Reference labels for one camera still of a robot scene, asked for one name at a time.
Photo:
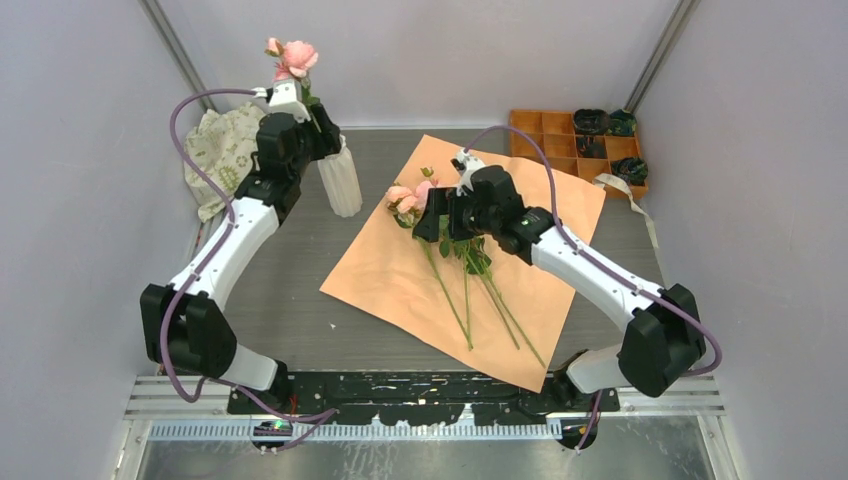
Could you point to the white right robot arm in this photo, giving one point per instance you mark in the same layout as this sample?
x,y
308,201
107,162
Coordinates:
x,y
662,337

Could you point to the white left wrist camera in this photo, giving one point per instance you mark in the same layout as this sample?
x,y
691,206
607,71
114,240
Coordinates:
x,y
284,97

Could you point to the dark rolled fabric top left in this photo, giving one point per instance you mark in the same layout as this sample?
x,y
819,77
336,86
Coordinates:
x,y
591,121

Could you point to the dark rolled fabric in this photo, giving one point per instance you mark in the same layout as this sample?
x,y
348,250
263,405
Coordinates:
x,y
592,147
591,121

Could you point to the white ribbed vase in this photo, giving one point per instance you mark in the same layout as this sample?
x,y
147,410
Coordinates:
x,y
340,180

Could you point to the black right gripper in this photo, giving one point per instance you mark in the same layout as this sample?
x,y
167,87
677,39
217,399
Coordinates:
x,y
437,204

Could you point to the green rolled fabric bottom right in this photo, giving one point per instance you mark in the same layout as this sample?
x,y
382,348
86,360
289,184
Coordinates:
x,y
633,170

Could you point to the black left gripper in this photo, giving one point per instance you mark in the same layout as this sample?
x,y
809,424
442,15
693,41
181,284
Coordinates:
x,y
326,141

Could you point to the dark rolled fabric middle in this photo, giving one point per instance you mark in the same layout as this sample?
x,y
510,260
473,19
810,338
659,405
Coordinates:
x,y
592,147

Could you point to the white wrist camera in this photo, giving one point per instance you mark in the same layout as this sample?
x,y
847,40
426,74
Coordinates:
x,y
466,164
284,97

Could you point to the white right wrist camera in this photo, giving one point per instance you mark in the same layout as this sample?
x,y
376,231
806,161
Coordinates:
x,y
466,164

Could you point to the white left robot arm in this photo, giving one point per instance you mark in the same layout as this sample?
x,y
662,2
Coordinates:
x,y
183,321

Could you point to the pink rose stem one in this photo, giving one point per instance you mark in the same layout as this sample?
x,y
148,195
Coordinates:
x,y
294,60

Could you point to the pale rose stem four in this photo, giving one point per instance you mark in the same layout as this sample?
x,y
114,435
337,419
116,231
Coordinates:
x,y
429,178

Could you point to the cream printed cloth bag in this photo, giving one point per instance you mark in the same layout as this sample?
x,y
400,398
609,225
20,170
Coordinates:
x,y
221,145

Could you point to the aluminium front rail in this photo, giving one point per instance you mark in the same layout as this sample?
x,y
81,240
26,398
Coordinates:
x,y
206,420

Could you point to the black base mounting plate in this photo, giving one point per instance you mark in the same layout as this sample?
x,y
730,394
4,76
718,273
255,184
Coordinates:
x,y
424,398

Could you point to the cream ribbon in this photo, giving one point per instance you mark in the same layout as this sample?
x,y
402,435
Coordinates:
x,y
604,180

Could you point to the pink rose stem three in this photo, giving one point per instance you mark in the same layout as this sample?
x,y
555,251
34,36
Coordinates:
x,y
472,260

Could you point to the blue green rolled fabric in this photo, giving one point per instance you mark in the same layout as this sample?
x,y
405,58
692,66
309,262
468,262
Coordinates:
x,y
622,123

